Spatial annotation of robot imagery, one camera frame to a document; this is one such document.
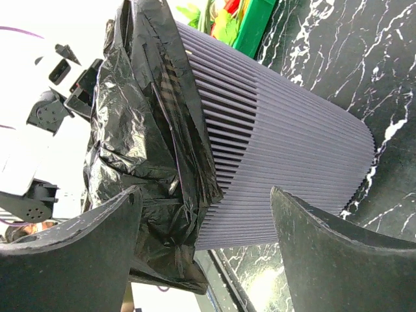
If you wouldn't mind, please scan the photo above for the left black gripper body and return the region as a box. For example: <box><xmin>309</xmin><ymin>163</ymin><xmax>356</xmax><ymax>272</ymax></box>
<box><xmin>64</xmin><ymin>58</ymin><xmax>103</xmax><ymax>122</ymax></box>

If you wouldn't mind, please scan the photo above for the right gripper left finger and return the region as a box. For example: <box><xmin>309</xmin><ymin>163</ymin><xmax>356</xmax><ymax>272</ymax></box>
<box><xmin>1</xmin><ymin>186</ymin><xmax>142</xmax><ymax>311</ymax></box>

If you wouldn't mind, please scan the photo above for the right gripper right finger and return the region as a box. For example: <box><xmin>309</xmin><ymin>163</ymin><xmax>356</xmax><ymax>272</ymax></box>
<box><xmin>270</xmin><ymin>187</ymin><xmax>415</xmax><ymax>311</ymax></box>

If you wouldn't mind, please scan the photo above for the black trash bag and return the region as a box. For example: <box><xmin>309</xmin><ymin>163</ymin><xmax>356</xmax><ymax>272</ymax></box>
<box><xmin>83</xmin><ymin>1</ymin><xmax>223</xmax><ymax>294</ymax></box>

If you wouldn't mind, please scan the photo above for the grey mesh trash bin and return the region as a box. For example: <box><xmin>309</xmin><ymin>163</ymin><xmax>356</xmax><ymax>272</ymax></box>
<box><xmin>177</xmin><ymin>23</ymin><xmax>375</xmax><ymax>250</ymax></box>

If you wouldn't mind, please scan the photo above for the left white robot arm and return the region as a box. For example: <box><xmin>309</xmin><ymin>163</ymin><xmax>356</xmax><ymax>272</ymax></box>
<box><xmin>1</xmin><ymin>55</ymin><xmax>102</xmax><ymax>226</ymax></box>

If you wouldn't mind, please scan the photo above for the green leafy vegetable toy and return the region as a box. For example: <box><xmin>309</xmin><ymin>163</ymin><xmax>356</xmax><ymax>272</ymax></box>
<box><xmin>176</xmin><ymin>0</ymin><xmax>244</xmax><ymax>46</ymax></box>

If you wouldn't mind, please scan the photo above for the green plastic basket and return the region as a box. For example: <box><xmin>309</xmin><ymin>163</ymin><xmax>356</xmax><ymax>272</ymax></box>
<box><xmin>233</xmin><ymin>0</ymin><xmax>277</xmax><ymax>58</ymax></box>

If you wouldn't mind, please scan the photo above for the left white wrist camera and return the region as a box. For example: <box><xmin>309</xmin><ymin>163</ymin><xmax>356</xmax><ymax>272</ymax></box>
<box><xmin>35</xmin><ymin>44</ymin><xmax>83</xmax><ymax>97</ymax></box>

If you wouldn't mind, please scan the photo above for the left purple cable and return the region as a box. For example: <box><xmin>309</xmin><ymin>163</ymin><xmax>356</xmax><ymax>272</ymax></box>
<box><xmin>0</xmin><ymin>26</ymin><xmax>45</xmax><ymax>40</ymax></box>

